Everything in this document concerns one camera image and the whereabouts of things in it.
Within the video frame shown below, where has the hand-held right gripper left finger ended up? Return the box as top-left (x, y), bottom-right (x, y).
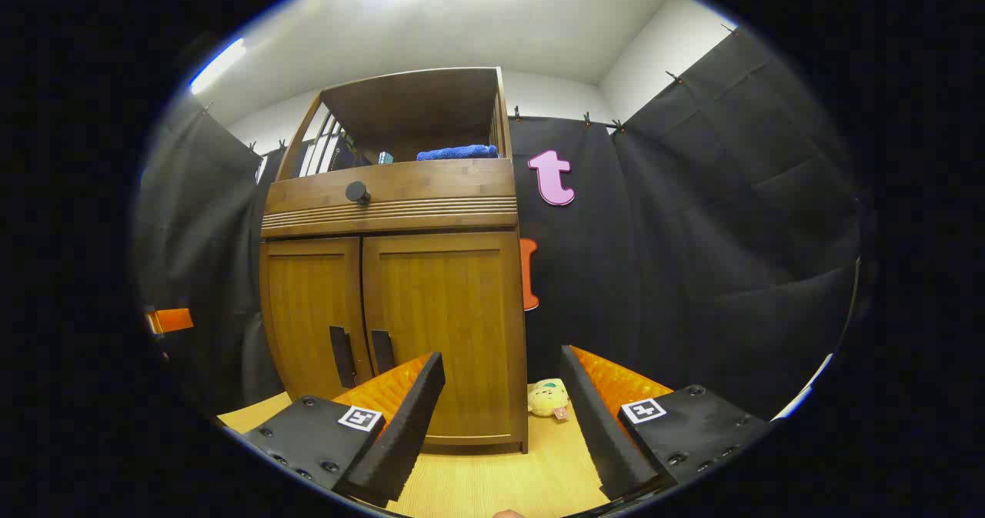
top-left (240, 352), bottom-right (447, 508)

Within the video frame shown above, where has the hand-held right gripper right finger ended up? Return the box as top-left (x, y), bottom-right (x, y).
top-left (559, 345), bottom-right (772, 502)

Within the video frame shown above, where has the black door handle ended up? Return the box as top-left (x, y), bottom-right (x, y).
top-left (329, 326), bottom-right (357, 389)
top-left (371, 329), bottom-right (396, 376)

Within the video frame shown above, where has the wooden shoe cabinet door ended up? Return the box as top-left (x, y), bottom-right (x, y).
top-left (362, 231), bottom-right (526, 446)
top-left (262, 237), bottom-right (364, 402)

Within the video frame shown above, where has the wooden double-door shoe cabinet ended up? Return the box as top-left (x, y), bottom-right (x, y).
top-left (259, 66), bottom-right (529, 454)

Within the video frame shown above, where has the wooden cabinet drawer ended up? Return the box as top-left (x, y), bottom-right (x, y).
top-left (262, 159), bottom-right (518, 238)

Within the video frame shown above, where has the yellow plush toy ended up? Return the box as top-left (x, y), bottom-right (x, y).
top-left (527, 378), bottom-right (572, 422)

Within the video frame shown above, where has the black backdrop cloth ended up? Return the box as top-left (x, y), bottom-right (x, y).
top-left (131, 27), bottom-right (864, 424)

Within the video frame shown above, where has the blue folded towel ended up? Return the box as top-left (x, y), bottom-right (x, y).
top-left (416, 145), bottom-right (499, 162)

